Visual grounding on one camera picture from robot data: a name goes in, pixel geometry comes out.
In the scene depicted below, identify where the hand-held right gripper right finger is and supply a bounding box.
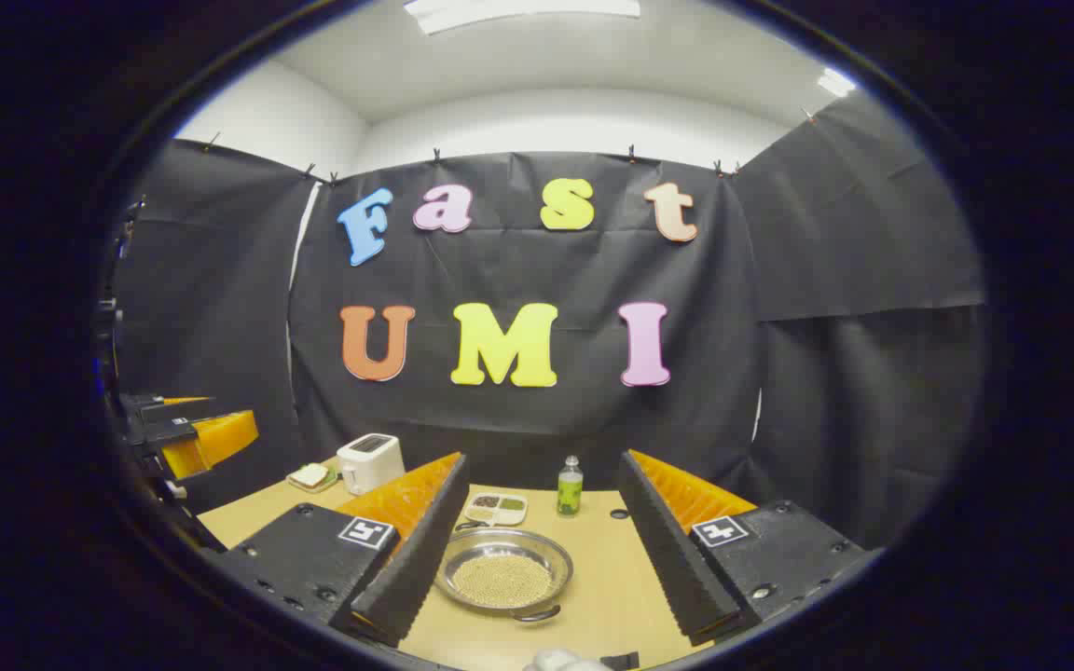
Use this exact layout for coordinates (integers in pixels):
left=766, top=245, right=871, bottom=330
left=615, top=449, right=874, bottom=647

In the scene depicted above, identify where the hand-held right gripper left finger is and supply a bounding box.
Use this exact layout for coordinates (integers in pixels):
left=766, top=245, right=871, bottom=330
left=211, top=452, right=471, bottom=649

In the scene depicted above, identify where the stainless steel pot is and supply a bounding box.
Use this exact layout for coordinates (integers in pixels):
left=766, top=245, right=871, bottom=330
left=433, top=522, right=575, bottom=623

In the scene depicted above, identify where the pile of soybeans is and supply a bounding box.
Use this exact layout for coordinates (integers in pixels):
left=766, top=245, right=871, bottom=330
left=453, top=555, right=554, bottom=607

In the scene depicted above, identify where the white divided bean tray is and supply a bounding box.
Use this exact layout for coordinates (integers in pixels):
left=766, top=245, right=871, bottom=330
left=462, top=492, right=529, bottom=528

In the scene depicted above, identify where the white toaster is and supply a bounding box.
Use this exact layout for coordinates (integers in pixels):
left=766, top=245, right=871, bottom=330
left=337, top=432, right=406, bottom=496

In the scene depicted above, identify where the green drink bottle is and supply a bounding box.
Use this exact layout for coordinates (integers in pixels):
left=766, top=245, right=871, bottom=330
left=557, top=455, right=585, bottom=518

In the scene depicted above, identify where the small beige plate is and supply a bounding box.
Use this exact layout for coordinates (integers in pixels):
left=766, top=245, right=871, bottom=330
left=286, top=462, right=340, bottom=493

